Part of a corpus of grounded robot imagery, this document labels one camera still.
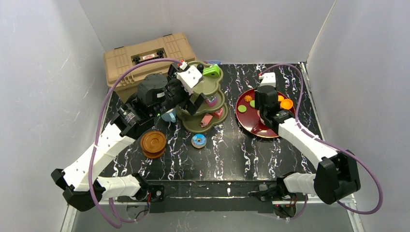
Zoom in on pink swirl roll cake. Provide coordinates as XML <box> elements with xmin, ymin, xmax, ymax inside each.
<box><xmin>200</xmin><ymin>113</ymin><xmax>213</xmax><ymax>128</ymax></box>

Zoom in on green three-tier serving stand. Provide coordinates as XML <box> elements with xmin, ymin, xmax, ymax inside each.
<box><xmin>176</xmin><ymin>61</ymin><xmax>228</xmax><ymax>133</ymax></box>

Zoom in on purple frosted cake slice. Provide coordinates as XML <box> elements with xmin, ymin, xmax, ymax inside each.
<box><xmin>206</xmin><ymin>96</ymin><xmax>218</xmax><ymax>108</ymax></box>

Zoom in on pink sprinkled cake slice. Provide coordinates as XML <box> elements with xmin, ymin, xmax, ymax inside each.
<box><xmin>214</xmin><ymin>108</ymin><xmax>223</xmax><ymax>118</ymax></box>

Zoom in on blue frosted donut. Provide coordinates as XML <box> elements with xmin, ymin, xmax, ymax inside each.
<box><xmin>191</xmin><ymin>134</ymin><xmax>207</xmax><ymax>149</ymax></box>

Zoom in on green cube sweet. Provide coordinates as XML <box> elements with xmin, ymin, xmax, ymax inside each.
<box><xmin>203</xmin><ymin>64</ymin><xmax>220</xmax><ymax>77</ymax></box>

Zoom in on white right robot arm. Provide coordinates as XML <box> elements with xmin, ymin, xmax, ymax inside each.
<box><xmin>255</xmin><ymin>86</ymin><xmax>361</xmax><ymax>204</ymax></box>

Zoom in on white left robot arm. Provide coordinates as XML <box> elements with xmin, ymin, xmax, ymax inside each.
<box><xmin>51</xmin><ymin>72</ymin><xmax>205</xmax><ymax>212</ymax></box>

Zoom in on orange flower cookie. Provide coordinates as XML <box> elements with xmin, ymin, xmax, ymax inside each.
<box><xmin>244</xmin><ymin>95</ymin><xmax>253</xmax><ymax>102</ymax></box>

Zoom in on blue mug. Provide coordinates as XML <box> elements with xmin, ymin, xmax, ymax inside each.
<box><xmin>161</xmin><ymin>108</ymin><xmax>176</xmax><ymax>123</ymax></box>

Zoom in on tan plastic toolbox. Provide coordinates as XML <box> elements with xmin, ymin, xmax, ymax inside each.
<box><xmin>103</xmin><ymin>33</ymin><xmax>196</xmax><ymax>102</ymax></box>

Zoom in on stacked brown wooden coasters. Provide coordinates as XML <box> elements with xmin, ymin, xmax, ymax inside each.
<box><xmin>140</xmin><ymin>131</ymin><xmax>167</xmax><ymax>159</ymax></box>

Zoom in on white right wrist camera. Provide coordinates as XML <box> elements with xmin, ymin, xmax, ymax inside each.
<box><xmin>259</xmin><ymin>72</ymin><xmax>277</xmax><ymax>88</ymax></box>

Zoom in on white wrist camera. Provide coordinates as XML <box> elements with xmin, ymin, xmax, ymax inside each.
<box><xmin>176</xmin><ymin>62</ymin><xmax>203</xmax><ymax>95</ymax></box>
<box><xmin>259</xmin><ymin>72</ymin><xmax>277</xmax><ymax>88</ymax></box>

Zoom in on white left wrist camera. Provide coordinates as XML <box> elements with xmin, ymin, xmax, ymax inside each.
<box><xmin>176</xmin><ymin>62</ymin><xmax>203</xmax><ymax>95</ymax></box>

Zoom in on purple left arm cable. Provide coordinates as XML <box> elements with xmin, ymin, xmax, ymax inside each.
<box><xmin>88</xmin><ymin>58</ymin><xmax>187</xmax><ymax>230</ymax></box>

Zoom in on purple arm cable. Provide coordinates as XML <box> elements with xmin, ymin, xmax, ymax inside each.
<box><xmin>259</xmin><ymin>63</ymin><xmax>384</xmax><ymax>221</ymax></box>
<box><xmin>88</xmin><ymin>58</ymin><xmax>187</xmax><ymax>230</ymax></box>

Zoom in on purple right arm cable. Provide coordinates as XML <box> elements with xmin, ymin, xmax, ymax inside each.
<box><xmin>259</xmin><ymin>63</ymin><xmax>384</xmax><ymax>221</ymax></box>

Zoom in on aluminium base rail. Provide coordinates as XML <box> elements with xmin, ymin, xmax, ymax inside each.
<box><xmin>60</xmin><ymin>181</ymin><xmax>366</xmax><ymax>232</ymax></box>

